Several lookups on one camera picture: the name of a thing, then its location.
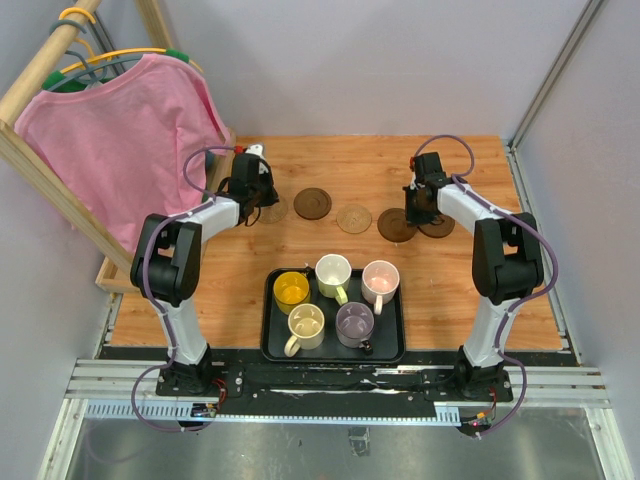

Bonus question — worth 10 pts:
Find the pale green mug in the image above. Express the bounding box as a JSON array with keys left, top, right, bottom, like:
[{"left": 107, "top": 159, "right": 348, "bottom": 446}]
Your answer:
[{"left": 315, "top": 254, "right": 352, "bottom": 306}]

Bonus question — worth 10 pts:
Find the wooden clothes rack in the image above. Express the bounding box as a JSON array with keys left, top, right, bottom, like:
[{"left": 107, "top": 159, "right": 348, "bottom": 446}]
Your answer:
[{"left": 1, "top": 1, "right": 231, "bottom": 271}]

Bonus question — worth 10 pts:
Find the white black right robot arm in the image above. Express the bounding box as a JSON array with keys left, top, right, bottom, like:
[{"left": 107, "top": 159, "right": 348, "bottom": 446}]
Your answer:
[{"left": 403, "top": 152, "right": 544, "bottom": 400}]

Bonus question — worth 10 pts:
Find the grey slotted cable duct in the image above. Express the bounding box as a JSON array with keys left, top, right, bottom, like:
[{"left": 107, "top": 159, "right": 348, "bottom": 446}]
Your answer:
[{"left": 84, "top": 400, "right": 462, "bottom": 427}]

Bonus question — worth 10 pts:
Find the aluminium frame post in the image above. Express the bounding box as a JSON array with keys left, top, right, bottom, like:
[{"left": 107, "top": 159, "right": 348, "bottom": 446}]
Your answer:
[{"left": 505, "top": 0, "right": 608, "bottom": 154}]

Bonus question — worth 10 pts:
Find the yellow translucent cup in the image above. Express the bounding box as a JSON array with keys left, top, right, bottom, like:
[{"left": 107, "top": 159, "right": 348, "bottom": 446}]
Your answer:
[{"left": 273, "top": 271, "right": 311, "bottom": 315}]

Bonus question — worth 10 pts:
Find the pink t-shirt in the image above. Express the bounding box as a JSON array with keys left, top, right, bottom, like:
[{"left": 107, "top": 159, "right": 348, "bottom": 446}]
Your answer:
[{"left": 14, "top": 55, "right": 229, "bottom": 253}]

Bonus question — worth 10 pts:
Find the green clothes hanger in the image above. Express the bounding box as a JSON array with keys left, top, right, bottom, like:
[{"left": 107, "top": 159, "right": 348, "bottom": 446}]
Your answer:
[{"left": 41, "top": 47, "right": 203, "bottom": 92}]

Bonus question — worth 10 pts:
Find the black plastic tray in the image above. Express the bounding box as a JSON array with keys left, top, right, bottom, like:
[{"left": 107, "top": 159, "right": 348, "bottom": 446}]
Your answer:
[{"left": 260, "top": 269, "right": 406, "bottom": 364}]

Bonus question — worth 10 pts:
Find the small woven rattan coaster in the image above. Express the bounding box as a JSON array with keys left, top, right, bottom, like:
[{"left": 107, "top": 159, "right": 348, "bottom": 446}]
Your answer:
[{"left": 336, "top": 204, "right": 372, "bottom": 234}]

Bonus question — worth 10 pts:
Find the grey clothes hanger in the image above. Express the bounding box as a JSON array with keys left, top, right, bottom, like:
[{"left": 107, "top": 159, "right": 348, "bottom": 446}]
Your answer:
[{"left": 41, "top": 50, "right": 142, "bottom": 93}]

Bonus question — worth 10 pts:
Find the pink mug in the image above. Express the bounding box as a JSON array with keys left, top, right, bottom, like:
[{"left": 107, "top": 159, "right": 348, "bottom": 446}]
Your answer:
[{"left": 361, "top": 260, "right": 400, "bottom": 316}]

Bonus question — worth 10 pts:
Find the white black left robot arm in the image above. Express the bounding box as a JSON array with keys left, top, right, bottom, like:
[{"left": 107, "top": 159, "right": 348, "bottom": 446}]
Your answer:
[{"left": 130, "top": 143, "right": 279, "bottom": 396}]

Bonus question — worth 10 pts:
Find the large woven rattan coaster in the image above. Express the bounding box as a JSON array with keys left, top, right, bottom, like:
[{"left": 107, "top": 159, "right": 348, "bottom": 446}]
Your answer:
[{"left": 257, "top": 196, "right": 288, "bottom": 224}]

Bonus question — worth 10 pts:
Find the purple mug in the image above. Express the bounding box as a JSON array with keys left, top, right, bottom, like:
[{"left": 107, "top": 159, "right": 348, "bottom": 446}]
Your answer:
[{"left": 335, "top": 302, "right": 375, "bottom": 355}]

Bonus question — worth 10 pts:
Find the cream mug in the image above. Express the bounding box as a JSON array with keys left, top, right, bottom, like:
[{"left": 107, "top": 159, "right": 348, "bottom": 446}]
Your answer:
[{"left": 284, "top": 304, "right": 325, "bottom": 358}]

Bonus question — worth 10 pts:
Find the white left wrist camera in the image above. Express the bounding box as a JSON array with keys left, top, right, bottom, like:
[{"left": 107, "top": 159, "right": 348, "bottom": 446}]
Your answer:
[{"left": 244, "top": 143, "right": 266, "bottom": 160}]

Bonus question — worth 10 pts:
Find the yellow clothes hanger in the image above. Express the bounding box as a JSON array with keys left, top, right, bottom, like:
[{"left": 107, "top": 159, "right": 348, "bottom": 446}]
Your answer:
[{"left": 82, "top": 0, "right": 177, "bottom": 67}]

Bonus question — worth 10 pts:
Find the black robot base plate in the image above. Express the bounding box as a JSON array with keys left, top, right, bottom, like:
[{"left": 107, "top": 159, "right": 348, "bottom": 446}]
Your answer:
[{"left": 155, "top": 347, "right": 516, "bottom": 416}]

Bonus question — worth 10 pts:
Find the dark wooden coaster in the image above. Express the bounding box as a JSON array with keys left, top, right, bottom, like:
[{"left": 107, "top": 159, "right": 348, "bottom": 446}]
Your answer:
[
  {"left": 377, "top": 208, "right": 417, "bottom": 243},
  {"left": 418, "top": 215, "right": 456, "bottom": 238},
  {"left": 294, "top": 187, "right": 332, "bottom": 220}
]

